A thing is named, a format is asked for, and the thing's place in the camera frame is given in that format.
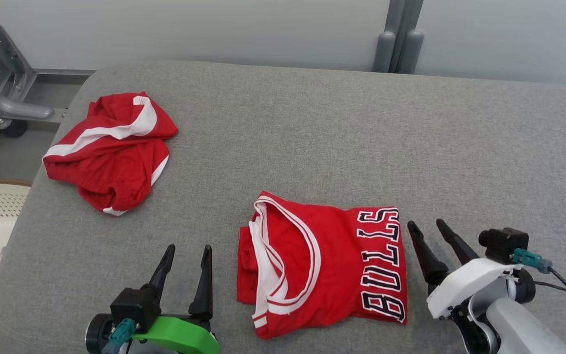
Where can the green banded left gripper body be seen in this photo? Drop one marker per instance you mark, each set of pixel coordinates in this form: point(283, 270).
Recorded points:
point(180, 337)

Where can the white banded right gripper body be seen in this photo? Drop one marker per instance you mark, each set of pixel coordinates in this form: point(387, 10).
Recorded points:
point(465, 287)

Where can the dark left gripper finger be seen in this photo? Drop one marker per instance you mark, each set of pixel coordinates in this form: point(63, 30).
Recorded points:
point(160, 273)
point(203, 290)

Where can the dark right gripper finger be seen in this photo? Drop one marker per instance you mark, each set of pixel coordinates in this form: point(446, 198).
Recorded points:
point(428, 258)
point(457, 246)

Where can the red basketball jersey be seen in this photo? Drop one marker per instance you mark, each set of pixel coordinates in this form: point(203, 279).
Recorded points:
point(327, 265)

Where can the red shorts with white stripes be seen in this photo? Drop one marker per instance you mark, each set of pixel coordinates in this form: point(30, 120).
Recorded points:
point(111, 152)

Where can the black caster wheel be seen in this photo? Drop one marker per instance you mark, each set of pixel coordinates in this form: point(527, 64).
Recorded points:
point(10, 128)

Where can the grey vertical pole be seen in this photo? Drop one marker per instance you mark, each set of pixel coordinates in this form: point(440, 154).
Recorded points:
point(398, 44)

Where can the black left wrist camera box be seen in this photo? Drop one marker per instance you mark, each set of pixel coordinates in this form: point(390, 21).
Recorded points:
point(133, 309)

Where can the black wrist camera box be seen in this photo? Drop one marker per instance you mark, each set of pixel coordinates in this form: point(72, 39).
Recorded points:
point(133, 309)
point(504, 243)

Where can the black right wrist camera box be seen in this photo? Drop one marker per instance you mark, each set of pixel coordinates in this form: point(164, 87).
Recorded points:
point(504, 243)

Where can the grey metal trolley frame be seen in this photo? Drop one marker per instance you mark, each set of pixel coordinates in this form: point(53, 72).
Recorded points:
point(3, 78)

